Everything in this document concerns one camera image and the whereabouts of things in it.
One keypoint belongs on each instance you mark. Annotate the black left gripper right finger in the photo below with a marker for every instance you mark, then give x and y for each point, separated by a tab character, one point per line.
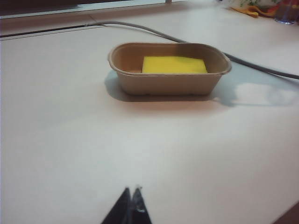
140	208

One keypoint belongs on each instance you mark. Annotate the white crumpled bag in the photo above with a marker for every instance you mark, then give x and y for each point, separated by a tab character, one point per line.
254	7

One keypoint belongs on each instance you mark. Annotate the clear drinking glass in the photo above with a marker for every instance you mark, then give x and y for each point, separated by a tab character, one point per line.
285	14

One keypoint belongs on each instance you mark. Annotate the brown paper lunch box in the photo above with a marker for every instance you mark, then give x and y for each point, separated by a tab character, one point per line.
169	81

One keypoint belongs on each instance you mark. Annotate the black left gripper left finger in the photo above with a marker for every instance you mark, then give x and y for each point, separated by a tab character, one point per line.
120	207

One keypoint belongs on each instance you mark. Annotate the yellow green cleaning sponge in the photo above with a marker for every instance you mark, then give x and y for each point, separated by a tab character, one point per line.
174	65

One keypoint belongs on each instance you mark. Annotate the grey desk divider panel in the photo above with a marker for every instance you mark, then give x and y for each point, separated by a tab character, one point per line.
46	5

